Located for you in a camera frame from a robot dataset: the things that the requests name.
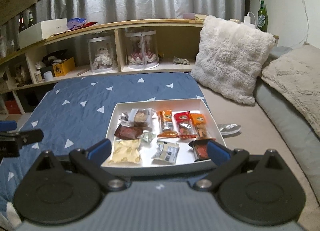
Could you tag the white cup on shelf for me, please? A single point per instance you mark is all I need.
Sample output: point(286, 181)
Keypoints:
point(48, 76)

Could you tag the black red mooncake packet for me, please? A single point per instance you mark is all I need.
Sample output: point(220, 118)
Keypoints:
point(200, 149)

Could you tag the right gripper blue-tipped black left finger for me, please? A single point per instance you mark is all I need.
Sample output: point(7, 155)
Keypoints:
point(89, 161)

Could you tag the fingertip of the blue left gripper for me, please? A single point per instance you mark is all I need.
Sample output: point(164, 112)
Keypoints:
point(8, 125)

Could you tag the white barcode snack packet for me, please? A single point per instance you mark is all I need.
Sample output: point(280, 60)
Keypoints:
point(166, 151)

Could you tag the yellow box on shelf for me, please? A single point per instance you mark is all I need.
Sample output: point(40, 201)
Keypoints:
point(62, 69)

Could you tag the red snack packet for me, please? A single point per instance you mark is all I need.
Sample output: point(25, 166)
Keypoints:
point(185, 125)

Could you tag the blue plastic bag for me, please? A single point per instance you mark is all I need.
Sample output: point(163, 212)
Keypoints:
point(78, 23)

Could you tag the white shallow cardboard tray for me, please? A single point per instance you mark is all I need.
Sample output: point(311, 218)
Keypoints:
point(185, 161)

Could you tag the dark brown snack packet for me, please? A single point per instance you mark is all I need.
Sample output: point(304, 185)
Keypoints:
point(128, 132)

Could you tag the white box on shelf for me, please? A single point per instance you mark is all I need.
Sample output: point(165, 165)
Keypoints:
point(41, 31)

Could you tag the white-dress doll in case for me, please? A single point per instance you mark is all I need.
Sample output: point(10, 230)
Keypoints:
point(102, 54)

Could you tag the silver foil wrapper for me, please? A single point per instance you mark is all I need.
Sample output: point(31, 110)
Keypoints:
point(229, 129)

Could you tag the beige fuzzy pillow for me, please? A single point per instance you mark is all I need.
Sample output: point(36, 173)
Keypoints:
point(295, 75)

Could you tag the green glass bottle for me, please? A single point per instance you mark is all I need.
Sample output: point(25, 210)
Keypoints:
point(262, 20)

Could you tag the wooden headboard shelf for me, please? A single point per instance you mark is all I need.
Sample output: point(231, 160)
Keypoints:
point(24, 68)

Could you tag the clear-wrapped round cookie packet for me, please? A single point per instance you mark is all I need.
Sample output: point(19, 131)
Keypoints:
point(141, 118)

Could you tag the small dark clear packet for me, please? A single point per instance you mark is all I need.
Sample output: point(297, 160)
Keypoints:
point(124, 119)

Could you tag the white fluffy pillow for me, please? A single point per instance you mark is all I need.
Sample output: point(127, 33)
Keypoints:
point(230, 58)

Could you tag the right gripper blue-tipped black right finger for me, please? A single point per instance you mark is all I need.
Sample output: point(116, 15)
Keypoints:
point(228, 162)

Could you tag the blue triangle-pattern bedspread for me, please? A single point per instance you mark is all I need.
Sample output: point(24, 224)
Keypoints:
point(76, 114)

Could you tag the grey bolster cushion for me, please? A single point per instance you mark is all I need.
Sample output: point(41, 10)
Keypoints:
point(290, 123)

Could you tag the orange snack bar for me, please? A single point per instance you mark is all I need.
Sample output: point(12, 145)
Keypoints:
point(166, 124)

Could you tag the small figurine on shelf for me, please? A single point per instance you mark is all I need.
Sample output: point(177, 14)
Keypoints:
point(180, 61)

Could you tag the orange snack packet in tray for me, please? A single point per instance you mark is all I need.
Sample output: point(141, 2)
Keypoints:
point(200, 125)

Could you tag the red-dress doll in case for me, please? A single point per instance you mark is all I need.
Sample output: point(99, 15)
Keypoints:
point(142, 50)

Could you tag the white charger with cable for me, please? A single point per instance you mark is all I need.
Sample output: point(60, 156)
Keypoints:
point(250, 20)

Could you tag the green white small packet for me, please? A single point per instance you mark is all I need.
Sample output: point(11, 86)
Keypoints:
point(147, 137)

